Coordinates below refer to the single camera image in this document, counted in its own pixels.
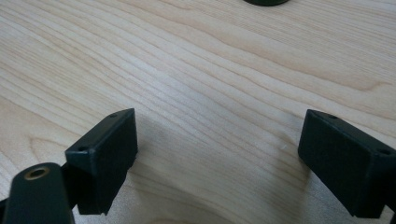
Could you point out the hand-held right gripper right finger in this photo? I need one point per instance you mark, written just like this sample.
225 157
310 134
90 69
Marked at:
345 165

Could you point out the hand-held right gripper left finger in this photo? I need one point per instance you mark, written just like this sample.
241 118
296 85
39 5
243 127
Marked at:
102 161

